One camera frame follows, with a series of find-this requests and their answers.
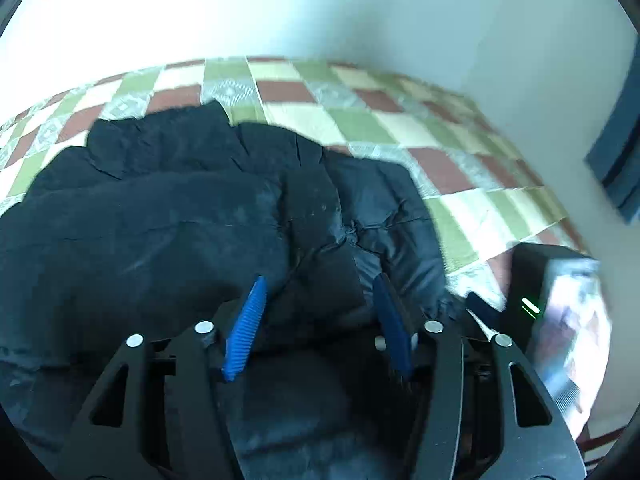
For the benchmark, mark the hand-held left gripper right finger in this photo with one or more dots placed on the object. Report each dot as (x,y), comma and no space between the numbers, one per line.
(394,332)

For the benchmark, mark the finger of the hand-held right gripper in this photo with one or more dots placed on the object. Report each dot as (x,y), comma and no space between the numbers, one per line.
(484,308)

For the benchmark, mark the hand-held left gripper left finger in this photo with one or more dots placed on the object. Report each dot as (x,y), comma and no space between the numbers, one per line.
(244,332)

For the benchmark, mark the black puffer jacket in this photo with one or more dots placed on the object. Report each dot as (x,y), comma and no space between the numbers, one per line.
(165,220)

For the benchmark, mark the dark blue curtain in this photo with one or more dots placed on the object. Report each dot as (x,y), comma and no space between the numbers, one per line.
(617,160)

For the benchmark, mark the checkered patchwork bedspread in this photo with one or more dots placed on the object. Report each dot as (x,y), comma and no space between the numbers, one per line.
(350,120)

